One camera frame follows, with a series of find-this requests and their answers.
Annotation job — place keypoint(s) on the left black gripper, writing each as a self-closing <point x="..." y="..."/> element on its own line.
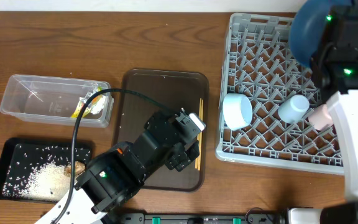
<point x="187" y="156"/>

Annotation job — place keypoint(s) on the light blue small bowl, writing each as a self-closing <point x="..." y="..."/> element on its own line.
<point x="237" y="111"/>

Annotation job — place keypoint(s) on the white tissue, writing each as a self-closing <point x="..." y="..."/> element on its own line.
<point x="97" y="105"/>

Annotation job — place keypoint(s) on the light blue plastic cup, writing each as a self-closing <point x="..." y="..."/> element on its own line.
<point x="293" y="109"/>

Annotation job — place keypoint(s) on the brown food scrap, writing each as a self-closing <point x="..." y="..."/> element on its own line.
<point x="78" y="169"/>

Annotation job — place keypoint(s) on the pink plastic cup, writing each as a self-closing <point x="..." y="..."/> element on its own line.
<point x="320" y="118"/>

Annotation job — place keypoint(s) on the large blue plate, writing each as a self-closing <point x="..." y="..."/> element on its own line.
<point x="307" y="28"/>

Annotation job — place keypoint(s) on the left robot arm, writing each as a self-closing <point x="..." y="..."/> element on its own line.
<point x="115" y="176"/>

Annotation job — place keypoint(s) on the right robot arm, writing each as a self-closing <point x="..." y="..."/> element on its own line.
<point x="335" y="64"/>

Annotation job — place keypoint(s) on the grey plastic dishwasher rack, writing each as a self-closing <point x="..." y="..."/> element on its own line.
<point x="258" y="63"/>

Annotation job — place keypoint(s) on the clear plastic waste bin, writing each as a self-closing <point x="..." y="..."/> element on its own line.
<point x="49" y="100"/>

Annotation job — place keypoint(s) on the black waste tray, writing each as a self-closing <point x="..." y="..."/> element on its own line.
<point x="7" y="154"/>

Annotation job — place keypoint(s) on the dark brown serving tray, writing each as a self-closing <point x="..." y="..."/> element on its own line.
<point x="175" y="90"/>

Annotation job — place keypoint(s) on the spilled white rice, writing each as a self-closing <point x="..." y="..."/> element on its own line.
<point x="38" y="172"/>

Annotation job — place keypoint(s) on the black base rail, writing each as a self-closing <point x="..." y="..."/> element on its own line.
<point x="296" y="215"/>

